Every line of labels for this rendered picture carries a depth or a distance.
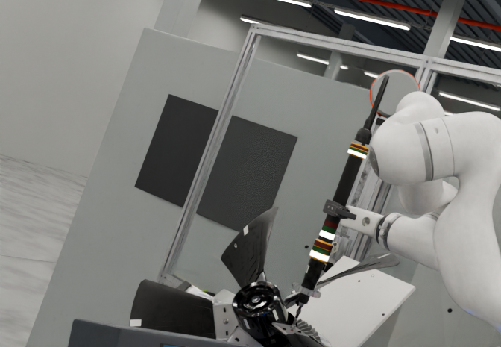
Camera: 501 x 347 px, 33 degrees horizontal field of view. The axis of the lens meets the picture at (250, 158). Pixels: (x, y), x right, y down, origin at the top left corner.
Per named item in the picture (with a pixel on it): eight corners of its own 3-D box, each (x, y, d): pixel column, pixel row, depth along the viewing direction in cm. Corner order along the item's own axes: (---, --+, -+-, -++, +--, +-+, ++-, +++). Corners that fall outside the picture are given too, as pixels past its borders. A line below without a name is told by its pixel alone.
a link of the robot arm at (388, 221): (380, 248, 183) (370, 244, 185) (402, 255, 189) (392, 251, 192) (394, 211, 183) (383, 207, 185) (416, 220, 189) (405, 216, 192)
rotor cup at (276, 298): (229, 342, 211) (213, 304, 204) (269, 304, 217) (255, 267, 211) (269, 366, 201) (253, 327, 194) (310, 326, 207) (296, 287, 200)
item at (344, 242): (323, 254, 267) (332, 229, 267) (344, 263, 265) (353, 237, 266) (320, 256, 257) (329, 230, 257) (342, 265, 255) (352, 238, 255)
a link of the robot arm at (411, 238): (409, 206, 186) (383, 232, 182) (460, 224, 177) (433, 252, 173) (417, 233, 191) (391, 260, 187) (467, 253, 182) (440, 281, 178)
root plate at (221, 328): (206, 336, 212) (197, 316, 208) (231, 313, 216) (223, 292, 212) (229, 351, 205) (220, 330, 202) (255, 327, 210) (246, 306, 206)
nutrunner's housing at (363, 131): (294, 298, 202) (362, 116, 202) (310, 304, 201) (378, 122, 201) (293, 300, 198) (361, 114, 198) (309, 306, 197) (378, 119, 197)
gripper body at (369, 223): (372, 242, 184) (334, 227, 192) (398, 251, 192) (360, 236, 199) (385, 210, 184) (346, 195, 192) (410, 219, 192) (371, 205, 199)
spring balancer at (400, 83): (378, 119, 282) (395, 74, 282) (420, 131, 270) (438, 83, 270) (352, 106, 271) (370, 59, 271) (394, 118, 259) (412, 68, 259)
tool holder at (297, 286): (294, 285, 205) (308, 247, 205) (321, 295, 204) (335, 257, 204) (289, 288, 197) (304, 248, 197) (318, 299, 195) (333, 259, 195)
